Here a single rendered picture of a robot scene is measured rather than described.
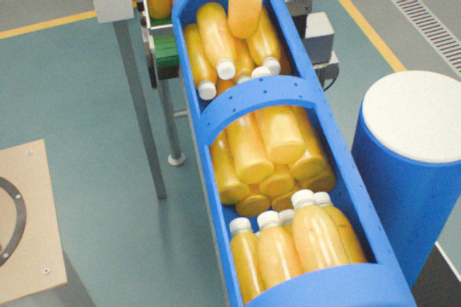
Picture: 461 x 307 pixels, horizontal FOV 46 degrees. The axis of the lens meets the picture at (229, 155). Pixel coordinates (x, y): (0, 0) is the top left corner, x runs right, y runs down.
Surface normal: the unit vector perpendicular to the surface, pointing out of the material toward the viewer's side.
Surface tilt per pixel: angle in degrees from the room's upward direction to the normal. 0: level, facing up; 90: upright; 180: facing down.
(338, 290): 1
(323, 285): 7
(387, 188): 90
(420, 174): 90
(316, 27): 0
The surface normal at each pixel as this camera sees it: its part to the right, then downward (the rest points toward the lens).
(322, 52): 0.19, 0.76
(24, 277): -0.04, -0.62
